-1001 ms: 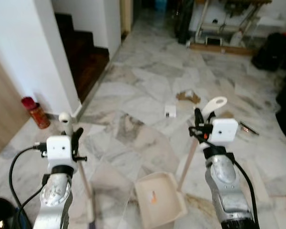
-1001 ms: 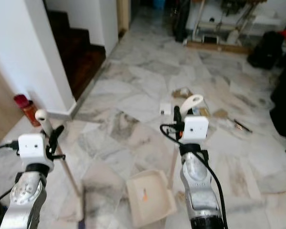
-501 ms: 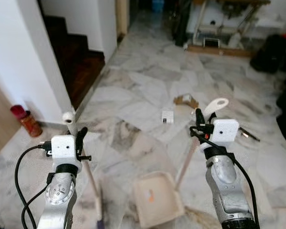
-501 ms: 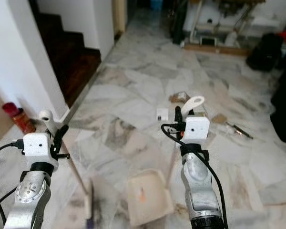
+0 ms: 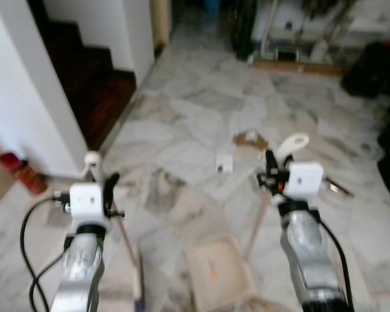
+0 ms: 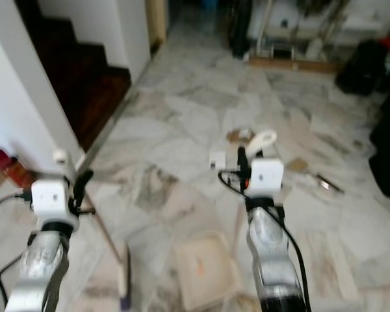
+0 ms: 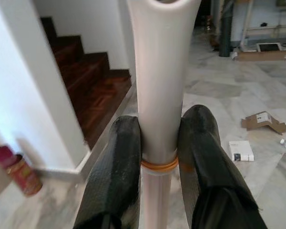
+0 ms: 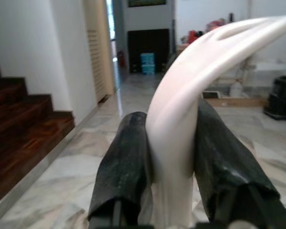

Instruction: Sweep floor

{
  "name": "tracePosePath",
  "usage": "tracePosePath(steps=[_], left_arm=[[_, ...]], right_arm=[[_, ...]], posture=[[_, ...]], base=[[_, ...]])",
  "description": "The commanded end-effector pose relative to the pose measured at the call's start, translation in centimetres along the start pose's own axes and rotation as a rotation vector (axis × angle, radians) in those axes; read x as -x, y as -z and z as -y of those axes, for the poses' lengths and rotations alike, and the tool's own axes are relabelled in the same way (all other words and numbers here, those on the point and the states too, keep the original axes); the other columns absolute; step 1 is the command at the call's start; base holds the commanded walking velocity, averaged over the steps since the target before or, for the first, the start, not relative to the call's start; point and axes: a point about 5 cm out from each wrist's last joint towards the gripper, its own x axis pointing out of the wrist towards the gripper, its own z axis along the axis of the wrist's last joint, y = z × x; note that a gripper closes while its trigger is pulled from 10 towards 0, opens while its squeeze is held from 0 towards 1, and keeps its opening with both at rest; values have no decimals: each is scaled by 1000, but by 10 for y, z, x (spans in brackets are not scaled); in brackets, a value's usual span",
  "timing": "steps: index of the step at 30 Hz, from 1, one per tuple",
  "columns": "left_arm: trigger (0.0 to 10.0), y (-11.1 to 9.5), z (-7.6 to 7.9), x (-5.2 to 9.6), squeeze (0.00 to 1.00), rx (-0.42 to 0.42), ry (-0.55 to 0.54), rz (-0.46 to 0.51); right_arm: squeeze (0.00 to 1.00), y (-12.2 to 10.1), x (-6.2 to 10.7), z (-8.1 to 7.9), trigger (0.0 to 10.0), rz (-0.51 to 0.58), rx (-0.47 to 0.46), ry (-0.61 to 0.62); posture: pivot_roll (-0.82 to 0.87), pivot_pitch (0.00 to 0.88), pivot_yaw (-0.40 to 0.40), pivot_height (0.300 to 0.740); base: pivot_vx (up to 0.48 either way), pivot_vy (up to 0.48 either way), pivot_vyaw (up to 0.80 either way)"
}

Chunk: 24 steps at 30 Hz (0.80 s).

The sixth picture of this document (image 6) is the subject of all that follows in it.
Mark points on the black bag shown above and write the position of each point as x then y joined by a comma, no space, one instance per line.
363,67

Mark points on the red bottle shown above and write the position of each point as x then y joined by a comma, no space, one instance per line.
13,170

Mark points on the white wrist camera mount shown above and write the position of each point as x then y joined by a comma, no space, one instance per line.
266,177
51,200

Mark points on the long flat cardboard box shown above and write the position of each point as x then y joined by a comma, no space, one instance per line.
292,64

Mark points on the light wooden cabinet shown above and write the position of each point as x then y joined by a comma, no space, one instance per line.
156,21

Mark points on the brown cardboard piece white label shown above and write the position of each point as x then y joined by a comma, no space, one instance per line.
237,136

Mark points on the dark wooden staircase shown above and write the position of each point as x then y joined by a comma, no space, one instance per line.
91,84

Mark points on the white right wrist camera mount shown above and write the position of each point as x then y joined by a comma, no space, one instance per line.
266,177

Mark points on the black upright cylinder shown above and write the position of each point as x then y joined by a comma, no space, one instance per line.
239,27

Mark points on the large black padded seat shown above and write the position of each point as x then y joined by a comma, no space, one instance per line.
389,149

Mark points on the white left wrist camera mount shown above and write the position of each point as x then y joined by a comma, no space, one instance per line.
51,200

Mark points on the white metal rack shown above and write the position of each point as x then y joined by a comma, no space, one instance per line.
318,26

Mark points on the long brown shiny wrapper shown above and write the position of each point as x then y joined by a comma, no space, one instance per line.
328,183

